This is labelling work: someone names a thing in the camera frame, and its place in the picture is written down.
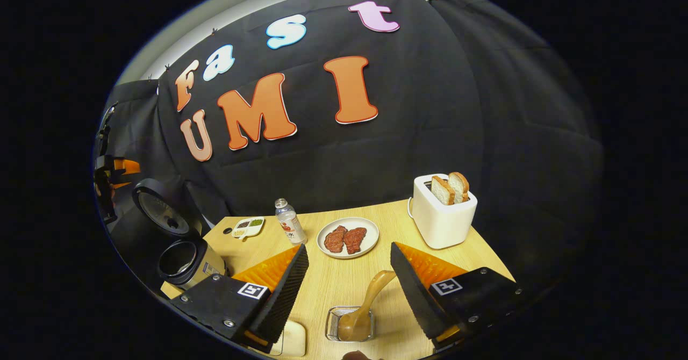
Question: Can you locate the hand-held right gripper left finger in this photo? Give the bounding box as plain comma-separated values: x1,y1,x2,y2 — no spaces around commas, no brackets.
171,243,310,353

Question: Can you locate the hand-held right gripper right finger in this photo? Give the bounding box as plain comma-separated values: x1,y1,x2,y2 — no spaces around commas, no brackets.
391,241,525,350

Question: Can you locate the wooden spoon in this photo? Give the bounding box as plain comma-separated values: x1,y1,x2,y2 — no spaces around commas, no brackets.
338,270,397,343

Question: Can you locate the metal wire chopstick holder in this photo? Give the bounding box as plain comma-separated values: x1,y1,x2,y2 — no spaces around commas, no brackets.
325,306,376,343

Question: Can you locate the black rice cooker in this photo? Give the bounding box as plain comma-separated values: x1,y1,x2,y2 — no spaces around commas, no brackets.
132,178,227,291

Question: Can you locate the clear plastic bottle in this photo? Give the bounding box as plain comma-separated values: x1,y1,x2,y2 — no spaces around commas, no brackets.
275,198,309,246

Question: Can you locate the white round plate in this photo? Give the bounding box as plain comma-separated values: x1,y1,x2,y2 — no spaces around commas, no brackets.
317,217,381,260

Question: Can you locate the white divided dish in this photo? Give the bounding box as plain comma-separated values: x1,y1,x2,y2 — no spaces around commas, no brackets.
231,217,266,241

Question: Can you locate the white toaster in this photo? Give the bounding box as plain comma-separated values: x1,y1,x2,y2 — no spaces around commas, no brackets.
408,174,478,250

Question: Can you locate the toast bread slice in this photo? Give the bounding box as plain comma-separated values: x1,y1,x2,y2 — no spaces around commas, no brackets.
448,171,470,204
431,176,456,206

